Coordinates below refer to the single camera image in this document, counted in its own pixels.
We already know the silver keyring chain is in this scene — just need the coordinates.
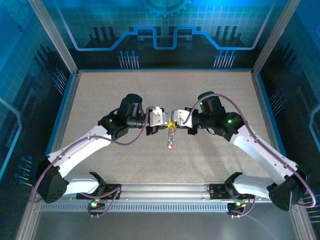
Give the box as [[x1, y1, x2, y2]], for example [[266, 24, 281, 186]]
[[166, 124, 176, 146]]

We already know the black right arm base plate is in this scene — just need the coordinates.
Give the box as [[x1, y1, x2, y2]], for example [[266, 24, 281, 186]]
[[207, 182, 256, 201]]

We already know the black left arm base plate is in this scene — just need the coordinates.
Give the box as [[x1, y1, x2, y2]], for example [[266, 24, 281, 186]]
[[76, 183, 122, 201]]

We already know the small controller board with LEDs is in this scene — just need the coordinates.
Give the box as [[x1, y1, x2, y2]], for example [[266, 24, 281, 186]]
[[227, 199, 247, 212], [86, 196, 106, 211]]

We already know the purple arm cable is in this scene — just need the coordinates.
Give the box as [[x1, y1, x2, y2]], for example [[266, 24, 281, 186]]
[[182, 92, 317, 219], [29, 106, 123, 218]]

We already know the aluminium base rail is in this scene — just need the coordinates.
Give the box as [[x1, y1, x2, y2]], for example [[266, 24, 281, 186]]
[[103, 181, 300, 204]]

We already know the grey metal panel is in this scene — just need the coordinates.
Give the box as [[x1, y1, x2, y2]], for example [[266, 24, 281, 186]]
[[23, 211, 311, 240]]

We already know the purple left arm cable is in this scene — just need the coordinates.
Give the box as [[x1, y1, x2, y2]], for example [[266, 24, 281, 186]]
[[29, 106, 123, 218]]

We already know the slotted grey cable duct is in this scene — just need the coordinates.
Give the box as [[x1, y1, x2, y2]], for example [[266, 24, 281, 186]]
[[38, 201, 231, 213]]

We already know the aluminium side rail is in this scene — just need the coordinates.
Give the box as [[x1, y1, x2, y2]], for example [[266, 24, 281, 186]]
[[42, 71, 82, 182], [250, 71, 288, 182]]

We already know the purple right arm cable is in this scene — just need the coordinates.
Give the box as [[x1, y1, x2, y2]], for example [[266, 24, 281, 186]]
[[182, 92, 317, 219]]

